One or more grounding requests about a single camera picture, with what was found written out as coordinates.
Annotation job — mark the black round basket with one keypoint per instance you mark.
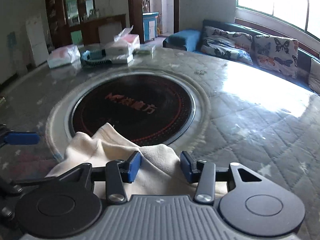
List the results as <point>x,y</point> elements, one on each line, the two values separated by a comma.
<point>95,57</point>

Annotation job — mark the tissue pack white pink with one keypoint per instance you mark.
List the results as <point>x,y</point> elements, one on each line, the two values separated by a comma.
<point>63,56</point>

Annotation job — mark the butterfly pillow right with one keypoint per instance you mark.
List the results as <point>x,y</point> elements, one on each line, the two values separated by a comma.
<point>279,54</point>

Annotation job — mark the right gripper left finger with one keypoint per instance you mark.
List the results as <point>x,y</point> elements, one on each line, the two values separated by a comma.
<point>118,172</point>

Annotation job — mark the butterfly pillow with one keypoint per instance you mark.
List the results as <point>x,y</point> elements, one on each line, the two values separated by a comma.
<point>228,45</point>
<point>279,54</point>

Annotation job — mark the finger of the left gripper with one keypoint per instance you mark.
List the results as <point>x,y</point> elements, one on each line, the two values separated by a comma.
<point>10,137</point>
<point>13,191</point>

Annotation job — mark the blue white small cabinet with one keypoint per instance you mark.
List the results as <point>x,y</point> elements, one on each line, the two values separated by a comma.
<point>150,25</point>

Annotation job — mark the window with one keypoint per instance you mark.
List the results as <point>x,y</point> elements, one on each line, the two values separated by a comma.
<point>303,14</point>

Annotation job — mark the grey plain pillow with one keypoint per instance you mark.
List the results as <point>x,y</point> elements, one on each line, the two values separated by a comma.
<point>314,76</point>

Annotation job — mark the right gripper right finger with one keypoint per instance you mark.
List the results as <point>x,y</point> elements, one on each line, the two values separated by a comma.
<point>201,172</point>

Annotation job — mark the cream sweater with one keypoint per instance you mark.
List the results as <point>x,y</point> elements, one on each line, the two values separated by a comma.
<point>159,173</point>

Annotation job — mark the white refrigerator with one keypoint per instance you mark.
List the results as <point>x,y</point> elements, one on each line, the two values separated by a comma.
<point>34,28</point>

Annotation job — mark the butterfly pillow left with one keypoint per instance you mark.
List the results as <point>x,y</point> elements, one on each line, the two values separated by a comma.
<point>228,45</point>

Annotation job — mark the dark wooden cabinet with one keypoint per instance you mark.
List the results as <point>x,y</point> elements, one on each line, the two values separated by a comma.
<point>79,22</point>

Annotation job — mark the black round induction cooktop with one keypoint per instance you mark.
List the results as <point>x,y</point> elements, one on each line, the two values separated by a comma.
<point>146,109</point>

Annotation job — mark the white box stack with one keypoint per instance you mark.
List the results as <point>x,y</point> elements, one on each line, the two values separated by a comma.
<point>122,48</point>

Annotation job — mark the blue corner sofa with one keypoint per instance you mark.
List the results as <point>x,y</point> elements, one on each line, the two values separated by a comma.
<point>191,39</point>

